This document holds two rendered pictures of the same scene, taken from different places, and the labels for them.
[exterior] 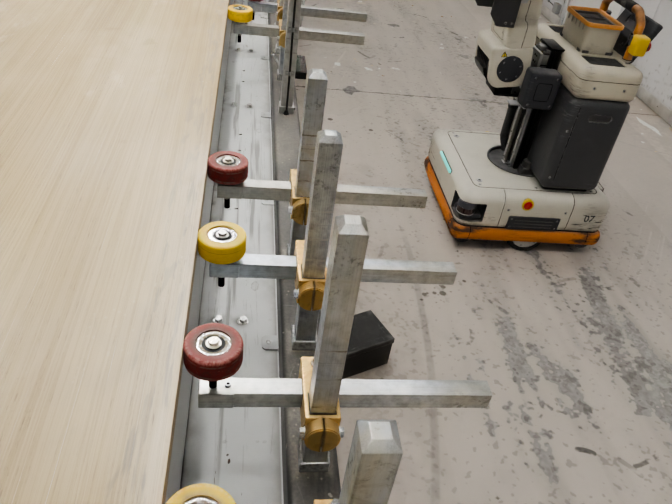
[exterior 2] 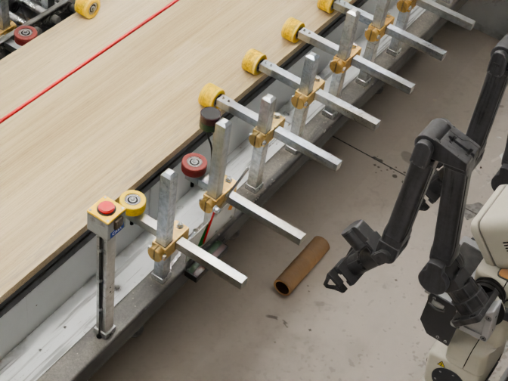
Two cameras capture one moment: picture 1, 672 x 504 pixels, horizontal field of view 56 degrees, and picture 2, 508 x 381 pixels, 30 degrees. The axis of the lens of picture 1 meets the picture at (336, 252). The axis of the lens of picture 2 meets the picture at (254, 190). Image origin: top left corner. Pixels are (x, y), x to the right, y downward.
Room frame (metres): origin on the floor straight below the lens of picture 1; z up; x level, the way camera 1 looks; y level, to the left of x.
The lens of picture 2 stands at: (0.79, -1.03, 2.98)
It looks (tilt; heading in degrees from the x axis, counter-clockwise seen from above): 46 degrees down; 38
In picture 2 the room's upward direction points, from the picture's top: 10 degrees clockwise
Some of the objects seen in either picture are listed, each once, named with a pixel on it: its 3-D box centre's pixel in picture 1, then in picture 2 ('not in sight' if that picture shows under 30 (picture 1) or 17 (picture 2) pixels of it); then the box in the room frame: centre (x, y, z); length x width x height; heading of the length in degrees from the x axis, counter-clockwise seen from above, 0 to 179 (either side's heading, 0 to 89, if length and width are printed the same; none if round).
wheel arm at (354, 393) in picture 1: (348, 394); not in sight; (0.63, -0.05, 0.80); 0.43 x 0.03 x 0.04; 101
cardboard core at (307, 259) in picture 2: not in sight; (302, 264); (2.91, 0.33, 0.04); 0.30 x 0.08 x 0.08; 11
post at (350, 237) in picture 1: (328, 367); not in sight; (0.59, -0.01, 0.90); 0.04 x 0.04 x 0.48; 11
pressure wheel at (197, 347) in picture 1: (213, 369); not in sight; (0.60, 0.14, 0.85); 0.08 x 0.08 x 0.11
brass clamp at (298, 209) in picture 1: (302, 196); not in sight; (1.10, 0.08, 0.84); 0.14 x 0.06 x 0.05; 11
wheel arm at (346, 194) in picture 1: (323, 194); not in sight; (1.12, 0.04, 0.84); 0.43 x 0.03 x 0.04; 101
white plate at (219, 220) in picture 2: not in sight; (212, 228); (2.28, 0.28, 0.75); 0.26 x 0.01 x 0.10; 11
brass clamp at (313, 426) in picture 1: (318, 402); not in sight; (0.61, -0.01, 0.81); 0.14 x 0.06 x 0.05; 11
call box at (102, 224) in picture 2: not in sight; (106, 219); (1.80, 0.22, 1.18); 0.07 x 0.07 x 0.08; 11
